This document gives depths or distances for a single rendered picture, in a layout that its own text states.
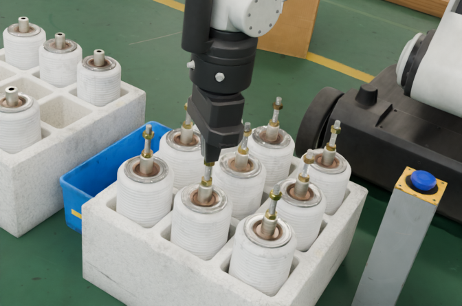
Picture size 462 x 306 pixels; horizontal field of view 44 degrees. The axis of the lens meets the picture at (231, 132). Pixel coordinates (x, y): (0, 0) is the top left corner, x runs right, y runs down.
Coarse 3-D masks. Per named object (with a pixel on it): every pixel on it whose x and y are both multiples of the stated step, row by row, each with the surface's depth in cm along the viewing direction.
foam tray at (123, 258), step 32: (352, 192) 111; (96, 224) 97; (128, 224) 95; (160, 224) 96; (352, 224) 111; (96, 256) 102; (128, 256) 97; (160, 256) 92; (192, 256) 91; (224, 256) 92; (320, 256) 95; (128, 288) 101; (160, 288) 96; (192, 288) 91; (224, 288) 87; (288, 288) 88; (320, 288) 107
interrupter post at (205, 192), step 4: (200, 184) 90; (212, 184) 91; (200, 188) 90; (204, 188) 90; (208, 188) 90; (200, 192) 91; (204, 192) 90; (208, 192) 90; (200, 196) 91; (204, 196) 91; (208, 196) 91; (200, 200) 91; (204, 200) 91; (208, 200) 91
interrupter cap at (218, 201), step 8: (192, 184) 94; (184, 192) 92; (192, 192) 93; (216, 192) 94; (224, 192) 94; (184, 200) 91; (192, 200) 91; (216, 200) 92; (224, 200) 92; (192, 208) 89; (200, 208) 90; (208, 208) 90; (216, 208) 90
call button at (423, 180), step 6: (414, 174) 92; (420, 174) 92; (426, 174) 92; (414, 180) 91; (420, 180) 91; (426, 180) 91; (432, 180) 91; (420, 186) 91; (426, 186) 90; (432, 186) 91
